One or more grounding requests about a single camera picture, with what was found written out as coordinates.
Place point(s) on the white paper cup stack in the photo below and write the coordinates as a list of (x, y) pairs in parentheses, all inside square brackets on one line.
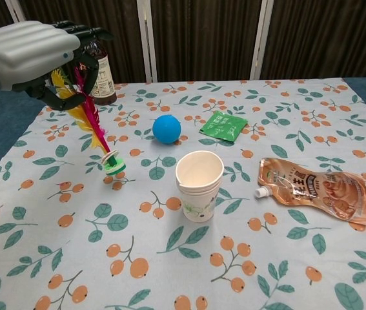
[(199, 203)]

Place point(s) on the dark glass bottle with label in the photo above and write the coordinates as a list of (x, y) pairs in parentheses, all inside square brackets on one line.
[(106, 82)]

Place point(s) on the pink green feather shuttlecock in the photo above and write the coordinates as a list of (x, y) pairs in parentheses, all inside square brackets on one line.
[(89, 108)]

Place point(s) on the blue ball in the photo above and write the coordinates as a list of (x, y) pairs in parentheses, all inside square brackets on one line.
[(167, 129)]

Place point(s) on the green sachet packet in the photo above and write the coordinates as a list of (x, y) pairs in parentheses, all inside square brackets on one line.
[(223, 126)]

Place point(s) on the floral tablecloth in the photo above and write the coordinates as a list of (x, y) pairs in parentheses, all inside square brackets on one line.
[(202, 258)]

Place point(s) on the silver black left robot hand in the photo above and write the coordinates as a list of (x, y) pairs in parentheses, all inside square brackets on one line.
[(27, 51)]

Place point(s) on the brown spouted drink pouch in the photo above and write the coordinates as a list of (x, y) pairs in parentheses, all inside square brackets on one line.
[(324, 190)]

